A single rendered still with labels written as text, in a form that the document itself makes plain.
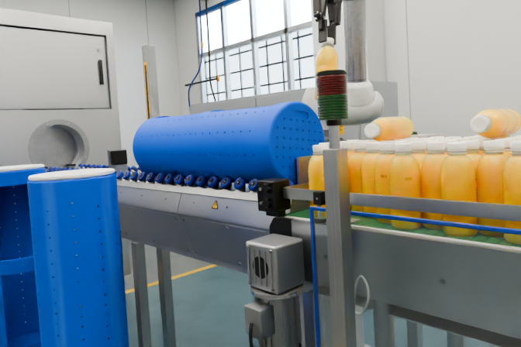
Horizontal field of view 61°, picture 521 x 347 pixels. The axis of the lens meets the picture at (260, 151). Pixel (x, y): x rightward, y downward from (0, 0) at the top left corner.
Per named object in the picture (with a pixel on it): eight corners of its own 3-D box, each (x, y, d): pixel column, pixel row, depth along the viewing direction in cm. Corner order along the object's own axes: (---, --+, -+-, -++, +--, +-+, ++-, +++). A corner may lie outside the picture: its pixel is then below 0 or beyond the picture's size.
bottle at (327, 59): (315, 97, 135) (317, 39, 137) (314, 101, 142) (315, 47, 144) (338, 97, 134) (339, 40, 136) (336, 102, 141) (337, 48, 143)
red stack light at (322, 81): (329, 97, 96) (328, 78, 96) (353, 94, 91) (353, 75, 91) (310, 97, 91) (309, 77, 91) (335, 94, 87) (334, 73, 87)
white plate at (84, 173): (122, 170, 148) (122, 174, 148) (107, 166, 172) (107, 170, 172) (29, 179, 134) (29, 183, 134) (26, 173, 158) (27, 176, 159)
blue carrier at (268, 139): (183, 176, 218) (185, 119, 219) (325, 186, 156) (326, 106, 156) (130, 176, 199) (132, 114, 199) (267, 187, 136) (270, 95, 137)
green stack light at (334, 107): (330, 120, 96) (329, 97, 96) (355, 118, 91) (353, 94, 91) (312, 121, 92) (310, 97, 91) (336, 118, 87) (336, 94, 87)
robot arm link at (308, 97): (301, 132, 227) (298, 89, 226) (336, 129, 226) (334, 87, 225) (301, 132, 211) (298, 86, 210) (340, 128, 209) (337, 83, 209)
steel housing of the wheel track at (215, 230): (88, 214, 310) (84, 165, 308) (346, 274, 154) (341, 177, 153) (46, 221, 290) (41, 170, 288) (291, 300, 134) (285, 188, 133)
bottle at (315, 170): (306, 214, 124) (303, 151, 123) (329, 212, 126) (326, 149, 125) (315, 219, 117) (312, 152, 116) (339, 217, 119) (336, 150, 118)
